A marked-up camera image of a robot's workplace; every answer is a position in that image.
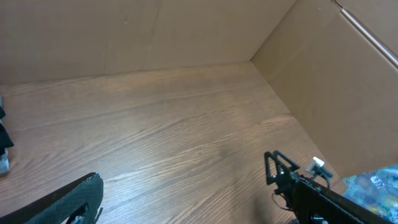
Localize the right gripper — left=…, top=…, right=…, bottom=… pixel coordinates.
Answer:
left=264, top=150, right=300, bottom=208

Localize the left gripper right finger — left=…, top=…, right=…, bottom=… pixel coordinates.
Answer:
left=294, top=179, right=390, bottom=224

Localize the black t-shirt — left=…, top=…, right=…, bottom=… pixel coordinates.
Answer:
left=0, top=123, right=14, bottom=155

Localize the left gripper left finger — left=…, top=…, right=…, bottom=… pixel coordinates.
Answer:
left=1, top=172, right=104, bottom=224

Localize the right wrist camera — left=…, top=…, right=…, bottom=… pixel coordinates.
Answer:
left=305, top=157, right=333, bottom=180

